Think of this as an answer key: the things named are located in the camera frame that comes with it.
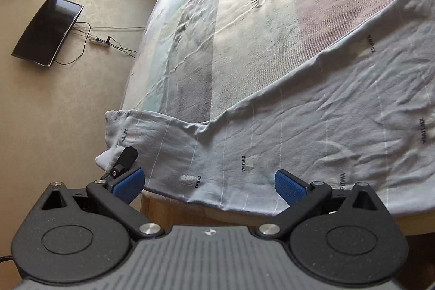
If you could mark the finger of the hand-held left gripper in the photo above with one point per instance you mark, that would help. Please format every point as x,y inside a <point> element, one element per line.
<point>125,159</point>

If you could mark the grey pants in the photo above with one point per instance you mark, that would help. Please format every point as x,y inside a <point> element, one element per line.
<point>306,123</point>

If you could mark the black wall television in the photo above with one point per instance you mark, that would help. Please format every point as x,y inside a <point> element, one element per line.
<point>46,30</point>

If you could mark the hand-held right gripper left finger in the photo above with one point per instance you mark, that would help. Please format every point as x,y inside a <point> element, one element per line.
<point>131,183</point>

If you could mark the white power strip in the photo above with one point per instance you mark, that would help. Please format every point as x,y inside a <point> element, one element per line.
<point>99,42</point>

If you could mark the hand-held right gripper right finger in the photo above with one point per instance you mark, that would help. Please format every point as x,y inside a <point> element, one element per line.
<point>289,188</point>

